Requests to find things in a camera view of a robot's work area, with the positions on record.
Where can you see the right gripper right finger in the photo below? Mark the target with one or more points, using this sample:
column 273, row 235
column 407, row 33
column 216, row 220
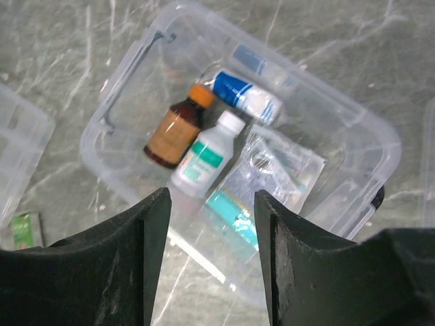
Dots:
column 313, row 277

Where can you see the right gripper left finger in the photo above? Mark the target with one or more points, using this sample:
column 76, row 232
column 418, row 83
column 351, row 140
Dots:
column 105, row 275

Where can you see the green small sachet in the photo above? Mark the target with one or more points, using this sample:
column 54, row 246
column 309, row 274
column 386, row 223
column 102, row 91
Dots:
column 26, row 231

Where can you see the white bottle green label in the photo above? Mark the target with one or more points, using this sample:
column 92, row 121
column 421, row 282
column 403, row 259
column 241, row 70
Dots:
column 207, row 157

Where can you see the brown bottle orange cap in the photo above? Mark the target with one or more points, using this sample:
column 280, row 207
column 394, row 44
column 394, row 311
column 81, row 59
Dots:
column 179, row 128

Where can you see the clear compartment tray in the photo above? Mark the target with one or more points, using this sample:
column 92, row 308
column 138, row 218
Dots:
column 25, row 133

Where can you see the clear plastic medicine box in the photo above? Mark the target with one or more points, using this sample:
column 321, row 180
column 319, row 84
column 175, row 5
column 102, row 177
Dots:
column 188, row 44

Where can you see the clear box lid black handle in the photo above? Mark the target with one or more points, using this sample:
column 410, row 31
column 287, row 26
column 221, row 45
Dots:
column 426, row 202

